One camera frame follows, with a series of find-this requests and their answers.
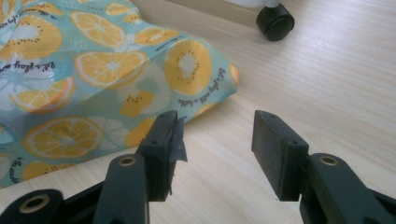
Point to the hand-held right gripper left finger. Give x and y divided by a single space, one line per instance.
158 155

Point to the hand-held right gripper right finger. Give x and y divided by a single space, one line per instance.
277 155

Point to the fruit print fabric bag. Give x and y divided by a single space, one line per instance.
93 77

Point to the white two-tier trolley cart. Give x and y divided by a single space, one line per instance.
275 23

